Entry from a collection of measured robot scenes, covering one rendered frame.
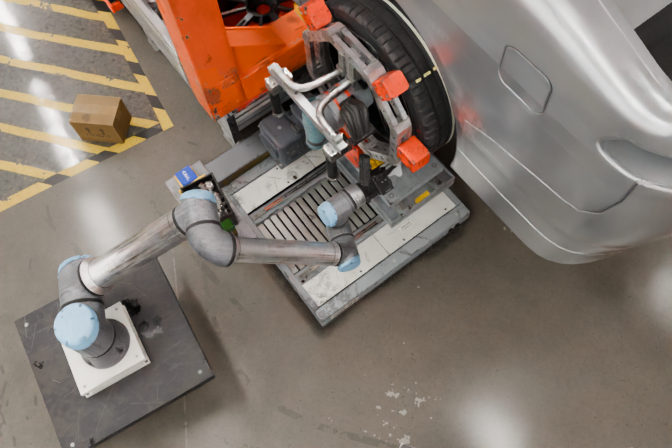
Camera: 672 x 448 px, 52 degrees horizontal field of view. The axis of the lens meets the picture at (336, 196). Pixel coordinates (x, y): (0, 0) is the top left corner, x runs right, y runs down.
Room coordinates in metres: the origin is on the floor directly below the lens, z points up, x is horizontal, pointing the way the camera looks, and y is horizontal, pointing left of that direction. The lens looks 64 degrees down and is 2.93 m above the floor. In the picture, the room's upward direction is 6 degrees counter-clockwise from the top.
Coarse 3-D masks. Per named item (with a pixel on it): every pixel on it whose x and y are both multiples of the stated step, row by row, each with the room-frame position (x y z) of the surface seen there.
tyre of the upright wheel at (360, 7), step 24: (336, 0) 1.59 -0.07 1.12; (360, 0) 1.55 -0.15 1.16; (360, 24) 1.45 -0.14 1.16; (384, 24) 1.43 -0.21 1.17; (384, 48) 1.34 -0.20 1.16; (408, 48) 1.34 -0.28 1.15; (408, 72) 1.27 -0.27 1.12; (432, 72) 1.28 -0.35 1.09; (408, 96) 1.23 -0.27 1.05; (432, 96) 1.22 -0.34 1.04; (432, 120) 1.17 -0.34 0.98; (432, 144) 1.15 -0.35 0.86
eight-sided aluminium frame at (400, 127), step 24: (336, 24) 1.49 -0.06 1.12; (312, 48) 1.57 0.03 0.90; (336, 48) 1.42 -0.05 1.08; (360, 48) 1.38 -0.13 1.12; (312, 72) 1.57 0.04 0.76; (360, 72) 1.31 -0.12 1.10; (384, 72) 1.29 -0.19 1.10; (408, 120) 1.18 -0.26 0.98; (360, 144) 1.32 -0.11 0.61; (384, 144) 1.27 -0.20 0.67
